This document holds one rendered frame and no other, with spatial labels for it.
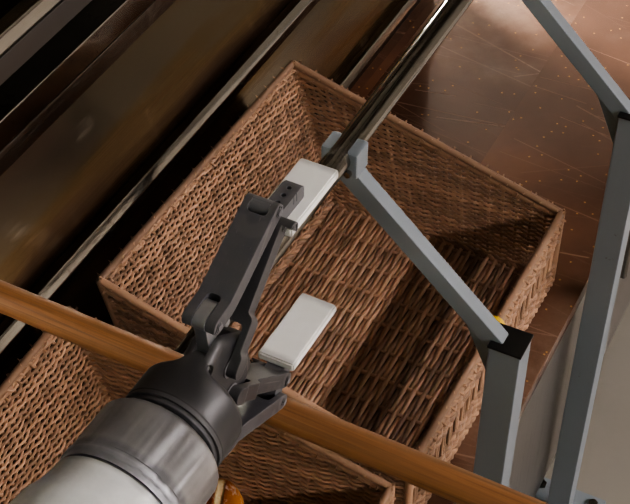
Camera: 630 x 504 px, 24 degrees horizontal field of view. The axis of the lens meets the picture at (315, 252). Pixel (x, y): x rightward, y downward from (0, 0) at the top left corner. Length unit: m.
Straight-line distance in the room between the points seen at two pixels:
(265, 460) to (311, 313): 0.85
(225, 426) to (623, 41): 2.02
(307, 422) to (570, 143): 1.37
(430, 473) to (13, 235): 0.71
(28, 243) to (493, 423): 0.61
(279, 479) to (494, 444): 0.30
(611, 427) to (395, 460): 1.65
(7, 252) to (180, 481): 0.92
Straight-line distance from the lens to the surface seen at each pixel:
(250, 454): 1.94
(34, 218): 1.81
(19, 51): 1.41
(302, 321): 1.10
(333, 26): 2.52
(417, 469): 1.28
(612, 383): 2.99
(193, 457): 0.90
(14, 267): 1.79
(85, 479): 0.87
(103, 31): 1.83
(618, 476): 2.84
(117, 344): 1.38
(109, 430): 0.90
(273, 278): 2.29
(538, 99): 2.68
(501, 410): 1.79
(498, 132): 2.60
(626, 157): 2.10
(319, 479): 1.91
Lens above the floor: 2.22
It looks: 44 degrees down
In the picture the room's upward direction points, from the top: straight up
